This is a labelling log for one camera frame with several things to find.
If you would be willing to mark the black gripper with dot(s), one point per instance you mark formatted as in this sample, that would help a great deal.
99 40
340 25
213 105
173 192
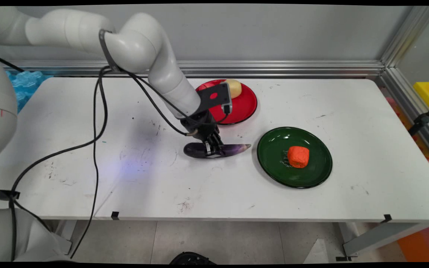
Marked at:
201 126

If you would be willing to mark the purple eggplant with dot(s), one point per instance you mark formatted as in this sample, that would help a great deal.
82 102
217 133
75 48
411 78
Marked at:
234 149

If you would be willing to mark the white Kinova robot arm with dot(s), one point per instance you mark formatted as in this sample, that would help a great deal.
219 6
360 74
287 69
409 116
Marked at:
143 41

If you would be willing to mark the red round plate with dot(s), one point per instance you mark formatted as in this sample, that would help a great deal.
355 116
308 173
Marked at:
245 105

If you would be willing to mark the pale yellow potato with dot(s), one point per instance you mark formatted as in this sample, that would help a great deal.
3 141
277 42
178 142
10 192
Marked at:
236 88

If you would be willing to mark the green round plate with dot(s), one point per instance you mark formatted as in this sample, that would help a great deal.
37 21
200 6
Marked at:
274 167

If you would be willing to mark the orange crumpled cube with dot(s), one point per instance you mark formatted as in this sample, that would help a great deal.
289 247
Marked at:
298 157

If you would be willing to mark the black round base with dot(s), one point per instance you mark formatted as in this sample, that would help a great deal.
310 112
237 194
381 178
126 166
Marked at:
192 258

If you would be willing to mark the black tape piece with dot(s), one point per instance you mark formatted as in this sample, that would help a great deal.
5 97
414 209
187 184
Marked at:
387 218
115 215

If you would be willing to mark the grey table leg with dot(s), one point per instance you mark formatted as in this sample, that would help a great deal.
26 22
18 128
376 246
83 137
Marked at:
378 236

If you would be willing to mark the blue foam packaging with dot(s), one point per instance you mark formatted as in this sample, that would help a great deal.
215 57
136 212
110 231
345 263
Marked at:
26 85

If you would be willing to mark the black clamp stand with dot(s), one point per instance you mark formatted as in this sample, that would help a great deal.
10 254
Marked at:
423 120

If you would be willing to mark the orange box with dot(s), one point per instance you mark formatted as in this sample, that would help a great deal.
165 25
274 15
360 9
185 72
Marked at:
421 243

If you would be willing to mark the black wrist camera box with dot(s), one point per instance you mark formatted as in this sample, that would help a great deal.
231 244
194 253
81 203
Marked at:
214 97

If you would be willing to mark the horizontal aluminium frame rail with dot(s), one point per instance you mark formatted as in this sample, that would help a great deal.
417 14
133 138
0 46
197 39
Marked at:
274 69

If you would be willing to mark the slanted aluminium frame rail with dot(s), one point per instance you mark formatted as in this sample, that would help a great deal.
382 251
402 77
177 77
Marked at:
404 100

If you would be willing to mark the upright aluminium frame post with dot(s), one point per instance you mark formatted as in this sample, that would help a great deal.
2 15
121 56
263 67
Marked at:
408 35

